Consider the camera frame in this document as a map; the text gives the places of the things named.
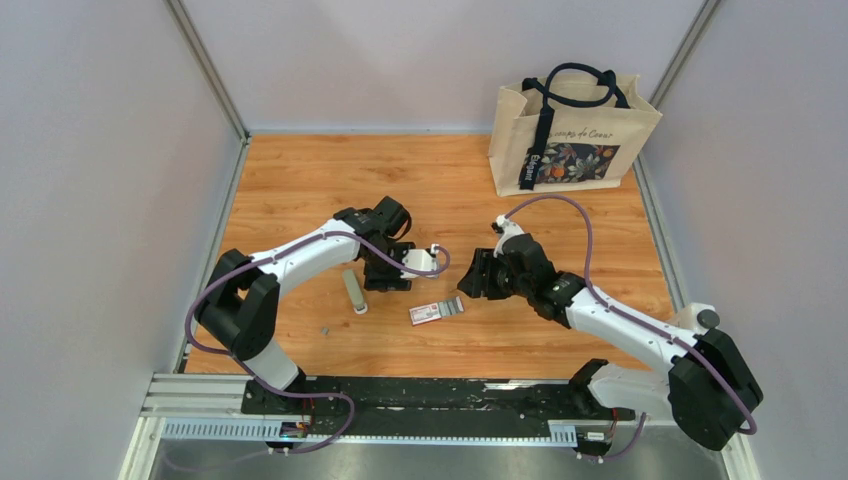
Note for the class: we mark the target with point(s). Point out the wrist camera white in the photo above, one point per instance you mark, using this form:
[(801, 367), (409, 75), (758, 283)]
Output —
[(505, 229), (420, 263)]

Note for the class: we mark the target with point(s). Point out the beige tote bag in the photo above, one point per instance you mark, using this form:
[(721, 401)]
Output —
[(577, 128)]

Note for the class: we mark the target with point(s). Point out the white bottle black cap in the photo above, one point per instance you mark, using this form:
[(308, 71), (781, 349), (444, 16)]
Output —
[(697, 317)]

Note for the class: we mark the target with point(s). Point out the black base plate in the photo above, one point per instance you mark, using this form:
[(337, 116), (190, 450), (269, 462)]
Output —
[(431, 407)]

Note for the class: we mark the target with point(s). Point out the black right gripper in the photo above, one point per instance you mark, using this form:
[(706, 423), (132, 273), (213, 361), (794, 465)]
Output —
[(473, 284)]

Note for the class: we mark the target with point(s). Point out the red white staple box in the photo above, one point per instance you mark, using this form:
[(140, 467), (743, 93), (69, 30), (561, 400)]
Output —
[(421, 315)]

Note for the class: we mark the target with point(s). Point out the slotted aluminium rail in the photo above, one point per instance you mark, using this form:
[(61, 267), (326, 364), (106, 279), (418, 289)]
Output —
[(209, 406)]

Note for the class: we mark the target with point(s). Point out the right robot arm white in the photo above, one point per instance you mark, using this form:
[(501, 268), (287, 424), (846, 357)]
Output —
[(698, 375)]

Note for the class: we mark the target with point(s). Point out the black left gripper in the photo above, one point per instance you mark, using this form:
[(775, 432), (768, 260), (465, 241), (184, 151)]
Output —
[(376, 282)]

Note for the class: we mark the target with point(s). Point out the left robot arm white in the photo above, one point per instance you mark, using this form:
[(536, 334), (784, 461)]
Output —
[(239, 305)]

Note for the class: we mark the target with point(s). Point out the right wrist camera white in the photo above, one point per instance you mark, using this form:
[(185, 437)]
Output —
[(505, 229)]

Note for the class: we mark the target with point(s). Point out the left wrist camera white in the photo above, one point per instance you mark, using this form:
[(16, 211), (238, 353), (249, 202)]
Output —
[(420, 263)]

